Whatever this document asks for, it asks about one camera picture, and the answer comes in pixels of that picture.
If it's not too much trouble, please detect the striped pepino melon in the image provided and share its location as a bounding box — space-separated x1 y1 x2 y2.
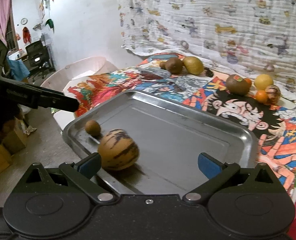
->
97 129 140 171
265 85 281 105

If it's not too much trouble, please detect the small round brown fruit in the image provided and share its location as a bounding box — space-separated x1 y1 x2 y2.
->
85 120 101 137

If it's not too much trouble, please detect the small orange tangerine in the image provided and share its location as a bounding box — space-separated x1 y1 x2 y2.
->
255 90 269 104

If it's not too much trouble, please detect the kiwi with sticker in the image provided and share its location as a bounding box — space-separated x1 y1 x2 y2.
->
226 74 250 95

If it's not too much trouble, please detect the yellow lemon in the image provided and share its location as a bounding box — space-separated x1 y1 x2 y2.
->
254 74 274 90

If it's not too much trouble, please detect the green-yellow pear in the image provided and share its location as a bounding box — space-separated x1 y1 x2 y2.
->
182 56 204 75

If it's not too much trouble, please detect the large brown kiwi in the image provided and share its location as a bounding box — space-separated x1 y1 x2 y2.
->
165 57 183 74

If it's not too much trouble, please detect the small brown kiwi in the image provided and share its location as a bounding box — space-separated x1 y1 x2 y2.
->
159 62 166 69

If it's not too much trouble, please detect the black office chair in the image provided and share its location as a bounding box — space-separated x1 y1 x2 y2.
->
26 40 55 82

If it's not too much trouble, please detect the metal baking tray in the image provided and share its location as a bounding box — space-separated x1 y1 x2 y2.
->
63 90 258 195

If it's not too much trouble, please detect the anime colouring poster mat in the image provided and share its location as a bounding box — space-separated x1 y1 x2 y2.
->
64 54 296 194

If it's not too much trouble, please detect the cartoon print white cloth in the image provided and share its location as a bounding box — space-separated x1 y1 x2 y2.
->
117 0 296 104

